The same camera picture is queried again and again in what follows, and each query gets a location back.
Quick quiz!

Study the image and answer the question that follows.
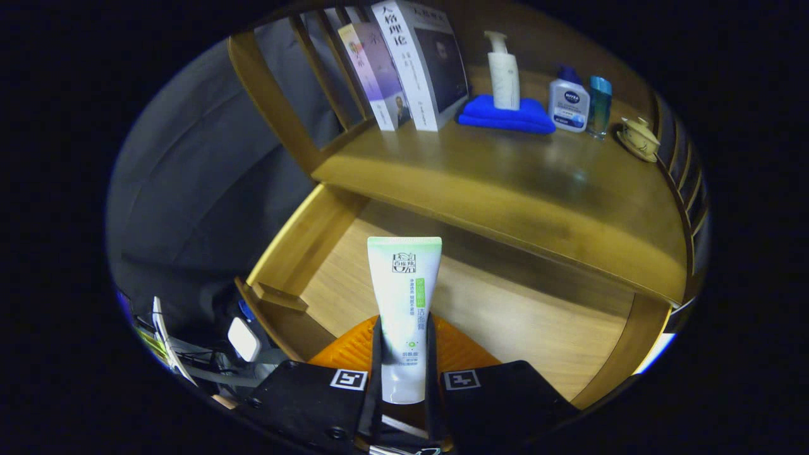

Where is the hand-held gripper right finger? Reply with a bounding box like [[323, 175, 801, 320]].
[[425, 314, 579, 455]]

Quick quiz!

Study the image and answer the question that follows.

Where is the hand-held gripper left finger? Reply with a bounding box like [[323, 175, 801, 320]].
[[243, 314, 384, 455]]

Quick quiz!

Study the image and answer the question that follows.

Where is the white and green tube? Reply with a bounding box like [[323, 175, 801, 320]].
[[367, 236, 443, 405]]

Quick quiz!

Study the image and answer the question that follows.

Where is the wooden drawer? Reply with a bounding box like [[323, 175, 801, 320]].
[[235, 183, 671, 411]]

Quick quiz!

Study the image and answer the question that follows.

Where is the wooden countertop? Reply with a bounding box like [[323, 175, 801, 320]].
[[312, 66, 688, 305]]

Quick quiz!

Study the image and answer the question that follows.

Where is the wooden cabinet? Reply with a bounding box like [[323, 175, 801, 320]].
[[228, 0, 712, 317]]

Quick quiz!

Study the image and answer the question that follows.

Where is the white rounded device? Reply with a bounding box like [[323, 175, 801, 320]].
[[228, 316, 262, 363]]

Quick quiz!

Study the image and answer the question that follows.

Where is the thin white panel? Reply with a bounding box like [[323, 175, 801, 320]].
[[150, 296, 198, 386]]

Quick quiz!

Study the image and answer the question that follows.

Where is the black backdrop cloth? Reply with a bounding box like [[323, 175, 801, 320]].
[[107, 19, 355, 329]]

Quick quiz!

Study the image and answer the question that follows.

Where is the blue folded cloth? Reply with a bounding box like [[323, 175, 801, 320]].
[[458, 94, 557, 135]]

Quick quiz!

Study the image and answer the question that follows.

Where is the purple book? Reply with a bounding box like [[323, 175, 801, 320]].
[[338, 23, 413, 132]]

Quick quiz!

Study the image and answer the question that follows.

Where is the white book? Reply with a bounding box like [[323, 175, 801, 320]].
[[371, 0, 470, 132]]

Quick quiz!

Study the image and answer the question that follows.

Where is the beige saucer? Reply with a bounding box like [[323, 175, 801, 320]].
[[616, 130, 659, 164]]

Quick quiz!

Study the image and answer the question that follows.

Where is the white bottle with blue cap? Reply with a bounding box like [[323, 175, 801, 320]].
[[548, 65, 591, 133]]

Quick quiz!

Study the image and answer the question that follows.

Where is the white pump bottle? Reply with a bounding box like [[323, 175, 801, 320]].
[[484, 30, 521, 111]]

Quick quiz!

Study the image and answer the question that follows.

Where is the beige lidded teacup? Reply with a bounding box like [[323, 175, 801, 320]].
[[623, 117, 661, 157]]

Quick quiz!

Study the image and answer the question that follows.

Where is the teal bottle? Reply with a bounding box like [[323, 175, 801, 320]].
[[586, 76, 612, 140]]

